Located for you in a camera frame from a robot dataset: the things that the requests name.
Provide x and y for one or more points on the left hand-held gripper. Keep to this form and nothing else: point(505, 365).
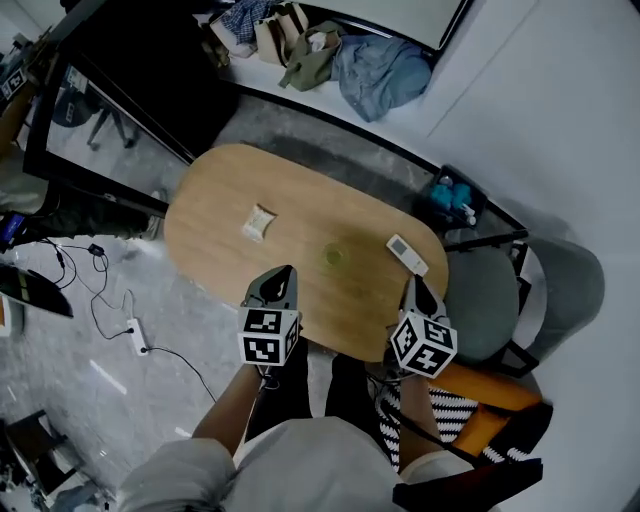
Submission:
point(265, 335)

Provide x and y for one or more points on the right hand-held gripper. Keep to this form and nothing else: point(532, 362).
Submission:
point(425, 345)

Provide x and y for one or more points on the white remote control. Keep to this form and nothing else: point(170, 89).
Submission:
point(407, 255)

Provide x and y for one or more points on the green plastic cup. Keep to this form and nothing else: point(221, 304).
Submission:
point(334, 255)

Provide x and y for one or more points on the clear cotton swab packet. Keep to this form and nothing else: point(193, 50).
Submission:
point(259, 224)

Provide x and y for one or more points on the person's left forearm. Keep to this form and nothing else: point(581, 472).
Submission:
point(230, 410)

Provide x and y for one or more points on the person's right forearm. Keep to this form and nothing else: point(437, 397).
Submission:
point(417, 420)

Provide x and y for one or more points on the oval wooden table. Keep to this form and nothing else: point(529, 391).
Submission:
point(300, 200)

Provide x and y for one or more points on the grey upholstered chair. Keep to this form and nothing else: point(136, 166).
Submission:
point(480, 300)

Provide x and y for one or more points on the small white bottle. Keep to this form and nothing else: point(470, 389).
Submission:
point(469, 214)

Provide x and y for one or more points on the person's black trousers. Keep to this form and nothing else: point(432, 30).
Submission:
point(280, 390)

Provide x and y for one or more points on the teal fluffy cloth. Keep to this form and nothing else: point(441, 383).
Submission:
point(461, 194)
point(442, 195)

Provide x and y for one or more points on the dark plastic bin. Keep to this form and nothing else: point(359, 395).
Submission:
point(475, 195)

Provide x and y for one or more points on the orange cushion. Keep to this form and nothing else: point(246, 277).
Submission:
point(480, 430)

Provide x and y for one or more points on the white power strip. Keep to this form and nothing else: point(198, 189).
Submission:
point(137, 337)

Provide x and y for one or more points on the person's white shirt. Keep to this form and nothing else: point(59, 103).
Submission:
point(310, 470)

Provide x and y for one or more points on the black power adapter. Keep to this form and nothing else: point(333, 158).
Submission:
point(95, 249)

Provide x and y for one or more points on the olive green garment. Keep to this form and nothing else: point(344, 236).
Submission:
point(307, 62)

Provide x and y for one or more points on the blue denim garment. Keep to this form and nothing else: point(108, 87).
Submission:
point(380, 75)

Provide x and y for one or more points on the black flat screen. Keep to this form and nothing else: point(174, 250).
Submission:
point(35, 292)

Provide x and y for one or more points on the white handbag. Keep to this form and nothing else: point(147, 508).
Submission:
point(235, 42)

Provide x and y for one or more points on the beige tote bag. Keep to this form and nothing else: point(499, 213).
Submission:
point(277, 35)

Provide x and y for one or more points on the black glass-door cabinet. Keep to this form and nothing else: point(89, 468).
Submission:
point(150, 60)

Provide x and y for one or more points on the blue plaid shirt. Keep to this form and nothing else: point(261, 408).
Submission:
point(245, 20)

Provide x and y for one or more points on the dark shelf unit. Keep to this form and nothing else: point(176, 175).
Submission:
point(35, 450)

